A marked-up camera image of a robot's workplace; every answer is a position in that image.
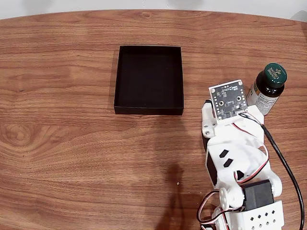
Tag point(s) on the dark green pill bottle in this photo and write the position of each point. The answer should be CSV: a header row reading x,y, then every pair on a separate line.
x,y
273,74

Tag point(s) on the black open cardboard box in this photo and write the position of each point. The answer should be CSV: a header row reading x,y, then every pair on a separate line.
x,y
148,79

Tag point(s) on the camera circuit board on mount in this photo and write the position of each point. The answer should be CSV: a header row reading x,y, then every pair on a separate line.
x,y
227,100

